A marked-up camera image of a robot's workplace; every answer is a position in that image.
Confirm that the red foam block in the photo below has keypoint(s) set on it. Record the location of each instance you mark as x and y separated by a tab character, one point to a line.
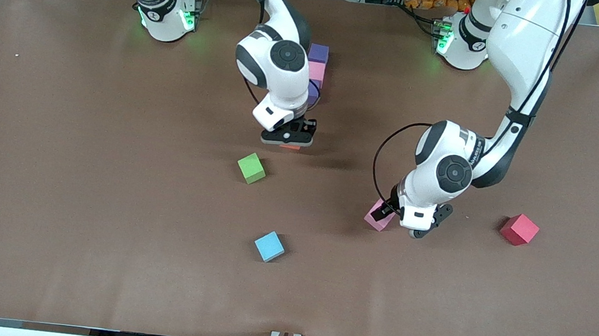
520	227

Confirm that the green foam block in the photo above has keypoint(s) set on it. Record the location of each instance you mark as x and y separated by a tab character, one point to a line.
251	166

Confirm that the pink foam block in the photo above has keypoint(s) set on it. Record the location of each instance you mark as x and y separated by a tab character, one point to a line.
318	71
377	224

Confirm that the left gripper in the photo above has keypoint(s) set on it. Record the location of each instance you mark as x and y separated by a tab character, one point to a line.
382	213

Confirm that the purple foam block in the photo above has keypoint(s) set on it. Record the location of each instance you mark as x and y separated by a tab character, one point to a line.
312	98
319	52

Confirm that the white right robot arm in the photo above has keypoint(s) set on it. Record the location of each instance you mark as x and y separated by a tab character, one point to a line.
281	77

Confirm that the light blue foam block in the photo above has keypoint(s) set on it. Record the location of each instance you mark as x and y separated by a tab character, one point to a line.
269	245

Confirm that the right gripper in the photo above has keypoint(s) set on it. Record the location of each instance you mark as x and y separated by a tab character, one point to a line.
311	127

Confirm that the orange foam block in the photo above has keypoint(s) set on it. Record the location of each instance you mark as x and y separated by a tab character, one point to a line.
289	147

